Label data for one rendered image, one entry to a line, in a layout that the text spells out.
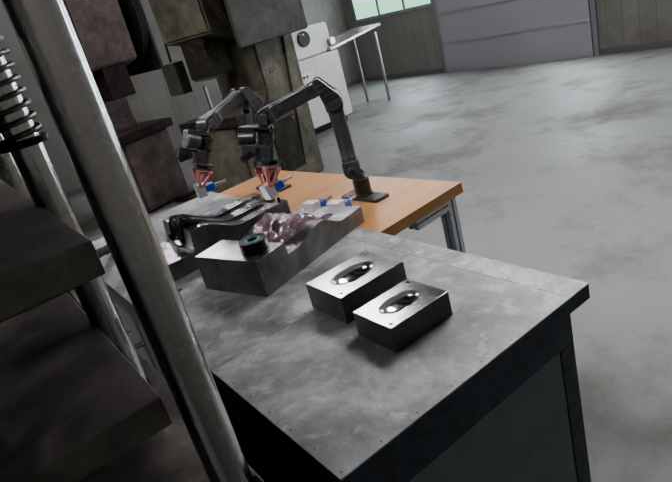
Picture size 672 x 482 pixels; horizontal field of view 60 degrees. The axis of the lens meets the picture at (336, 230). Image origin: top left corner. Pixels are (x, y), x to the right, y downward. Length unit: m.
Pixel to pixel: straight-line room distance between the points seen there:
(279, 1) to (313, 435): 4.39
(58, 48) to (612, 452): 1.89
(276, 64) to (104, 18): 1.80
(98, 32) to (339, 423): 5.47
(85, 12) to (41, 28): 5.48
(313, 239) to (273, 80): 3.69
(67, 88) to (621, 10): 8.03
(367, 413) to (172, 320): 0.45
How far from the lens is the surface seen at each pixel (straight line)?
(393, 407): 1.11
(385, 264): 1.45
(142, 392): 0.93
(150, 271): 0.77
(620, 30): 8.54
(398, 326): 1.22
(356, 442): 1.06
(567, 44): 8.81
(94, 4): 6.29
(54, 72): 0.73
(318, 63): 7.68
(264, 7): 5.01
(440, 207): 2.09
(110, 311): 1.22
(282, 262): 1.66
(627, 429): 2.21
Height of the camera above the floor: 1.49
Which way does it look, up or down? 21 degrees down
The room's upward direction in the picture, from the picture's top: 15 degrees counter-clockwise
